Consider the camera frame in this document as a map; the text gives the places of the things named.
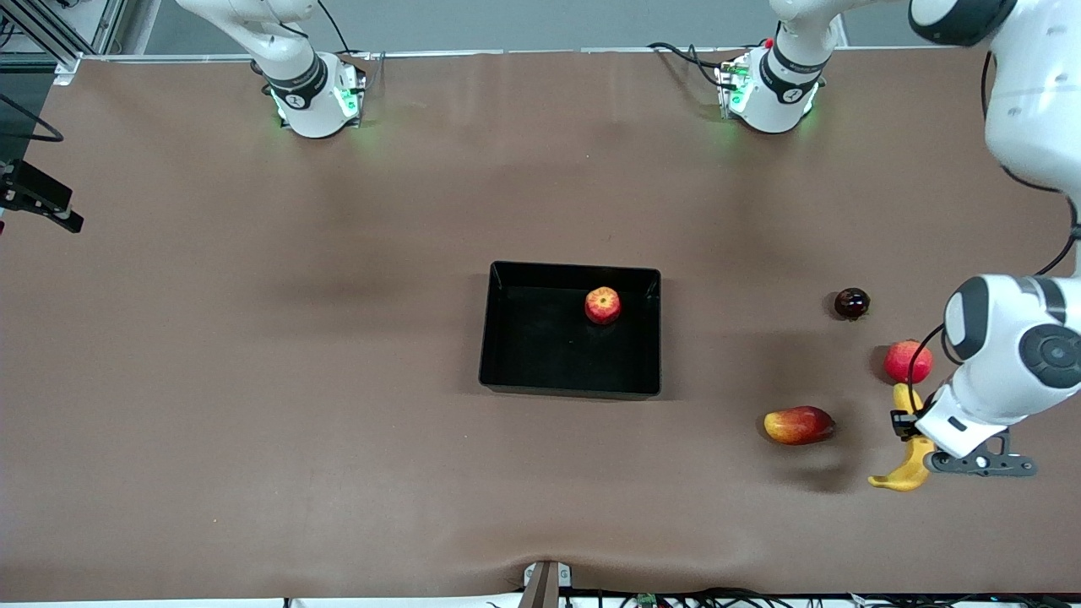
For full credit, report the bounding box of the aluminium frame profile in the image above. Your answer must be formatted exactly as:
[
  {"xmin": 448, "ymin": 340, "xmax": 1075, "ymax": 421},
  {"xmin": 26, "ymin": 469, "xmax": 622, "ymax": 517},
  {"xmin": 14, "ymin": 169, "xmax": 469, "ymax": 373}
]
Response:
[{"xmin": 0, "ymin": 0, "xmax": 128, "ymax": 85}]

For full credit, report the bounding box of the metal table clamp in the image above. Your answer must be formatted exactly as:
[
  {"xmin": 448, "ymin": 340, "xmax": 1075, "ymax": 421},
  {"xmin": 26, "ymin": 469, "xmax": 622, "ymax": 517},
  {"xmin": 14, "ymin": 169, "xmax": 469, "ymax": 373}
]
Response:
[{"xmin": 523, "ymin": 560, "xmax": 573, "ymax": 608}]

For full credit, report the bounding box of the red yellow apple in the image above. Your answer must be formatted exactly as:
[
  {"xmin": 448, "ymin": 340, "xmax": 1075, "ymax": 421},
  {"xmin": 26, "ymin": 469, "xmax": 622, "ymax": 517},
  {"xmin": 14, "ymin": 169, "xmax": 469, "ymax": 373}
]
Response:
[{"xmin": 584, "ymin": 286, "xmax": 623, "ymax": 326}]

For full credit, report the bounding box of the red yellow mango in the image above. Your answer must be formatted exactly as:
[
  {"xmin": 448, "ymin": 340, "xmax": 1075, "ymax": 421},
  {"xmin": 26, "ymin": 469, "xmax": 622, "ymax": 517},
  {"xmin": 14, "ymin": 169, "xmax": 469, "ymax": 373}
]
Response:
[{"xmin": 763, "ymin": 405, "xmax": 837, "ymax": 446}]

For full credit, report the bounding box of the yellow banana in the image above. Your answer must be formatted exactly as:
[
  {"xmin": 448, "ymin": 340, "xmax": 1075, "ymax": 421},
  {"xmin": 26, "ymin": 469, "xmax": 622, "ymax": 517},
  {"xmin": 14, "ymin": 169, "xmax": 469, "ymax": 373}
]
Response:
[{"xmin": 867, "ymin": 383, "xmax": 937, "ymax": 493}]

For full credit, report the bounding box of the black plastic box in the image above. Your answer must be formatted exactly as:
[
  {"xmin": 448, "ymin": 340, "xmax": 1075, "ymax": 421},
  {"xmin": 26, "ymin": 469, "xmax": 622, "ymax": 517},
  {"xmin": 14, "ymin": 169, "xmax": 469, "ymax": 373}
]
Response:
[{"xmin": 478, "ymin": 260, "xmax": 663, "ymax": 400}]

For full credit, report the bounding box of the brown table mat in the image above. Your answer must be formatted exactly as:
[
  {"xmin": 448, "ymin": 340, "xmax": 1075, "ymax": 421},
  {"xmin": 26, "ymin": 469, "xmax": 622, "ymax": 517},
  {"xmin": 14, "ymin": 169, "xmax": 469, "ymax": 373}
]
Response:
[{"xmin": 0, "ymin": 51, "xmax": 1081, "ymax": 602}]

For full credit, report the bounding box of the black base cable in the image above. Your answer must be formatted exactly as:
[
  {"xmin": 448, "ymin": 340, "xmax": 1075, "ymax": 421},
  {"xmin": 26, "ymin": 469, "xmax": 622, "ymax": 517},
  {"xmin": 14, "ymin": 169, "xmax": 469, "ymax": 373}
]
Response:
[
  {"xmin": 317, "ymin": 0, "xmax": 372, "ymax": 94},
  {"xmin": 648, "ymin": 41, "xmax": 729, "ymax": 87}
]

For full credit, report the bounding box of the red pomegranate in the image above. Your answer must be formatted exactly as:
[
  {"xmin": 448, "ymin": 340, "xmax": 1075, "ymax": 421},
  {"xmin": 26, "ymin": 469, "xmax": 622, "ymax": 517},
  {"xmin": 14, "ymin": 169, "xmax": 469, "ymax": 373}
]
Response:
[{"xmin": 883, "ymin": 339, "xmax": 934, "ymax": 385}]

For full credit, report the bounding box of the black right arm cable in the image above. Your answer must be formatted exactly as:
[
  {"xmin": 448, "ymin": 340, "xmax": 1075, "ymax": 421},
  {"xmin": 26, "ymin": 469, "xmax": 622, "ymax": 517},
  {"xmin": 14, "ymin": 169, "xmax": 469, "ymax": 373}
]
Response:
[{"xmin": 0, "ymin": 91, "xmax": 66, "ymax": 144}]

